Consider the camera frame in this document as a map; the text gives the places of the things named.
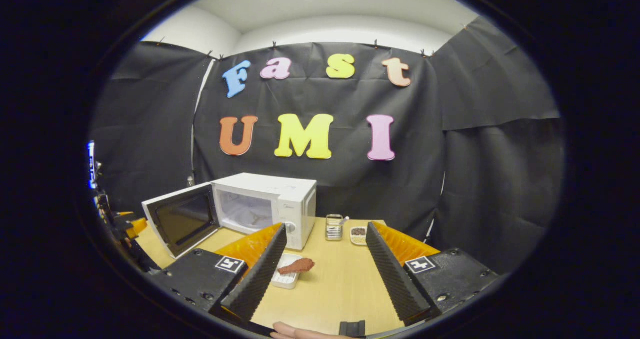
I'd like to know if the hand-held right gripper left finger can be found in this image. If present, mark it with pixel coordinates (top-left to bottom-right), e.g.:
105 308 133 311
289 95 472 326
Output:
150 223 289 325

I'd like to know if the glass jar with spoon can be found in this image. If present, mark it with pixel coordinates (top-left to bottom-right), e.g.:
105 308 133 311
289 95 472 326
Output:
325 214 350 242

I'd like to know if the white microwave oven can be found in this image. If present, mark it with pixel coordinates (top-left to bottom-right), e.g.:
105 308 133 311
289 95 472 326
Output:
141 173 318 260

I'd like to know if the blue lit screen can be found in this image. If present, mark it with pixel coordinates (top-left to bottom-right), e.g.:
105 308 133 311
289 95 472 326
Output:
87 140 97 190

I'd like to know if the white rectangular tray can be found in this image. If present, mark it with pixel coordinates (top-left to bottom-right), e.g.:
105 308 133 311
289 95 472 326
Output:
270 252 304 290

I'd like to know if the brown chicken drumstick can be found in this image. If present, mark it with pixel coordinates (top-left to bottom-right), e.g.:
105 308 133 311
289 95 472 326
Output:
278 258 316 275

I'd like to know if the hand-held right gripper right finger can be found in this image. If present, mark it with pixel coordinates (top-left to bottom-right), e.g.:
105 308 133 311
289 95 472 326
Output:
366 221 501 326

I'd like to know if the black backdrop cloth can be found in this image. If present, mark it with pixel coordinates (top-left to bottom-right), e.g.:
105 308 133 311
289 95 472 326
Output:
90 16 566 275

